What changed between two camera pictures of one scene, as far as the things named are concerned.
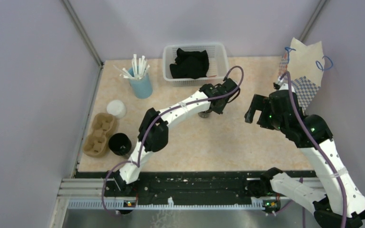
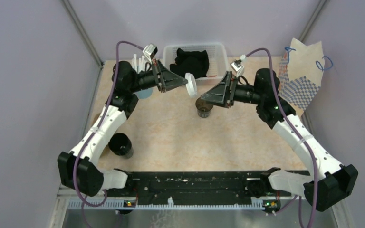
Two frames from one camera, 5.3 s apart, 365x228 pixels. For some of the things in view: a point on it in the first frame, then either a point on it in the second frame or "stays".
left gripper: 219,109 to 168,79
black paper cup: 120,144 stays
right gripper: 259,102 to 223,93
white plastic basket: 218,69 stays
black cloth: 190,64 stays
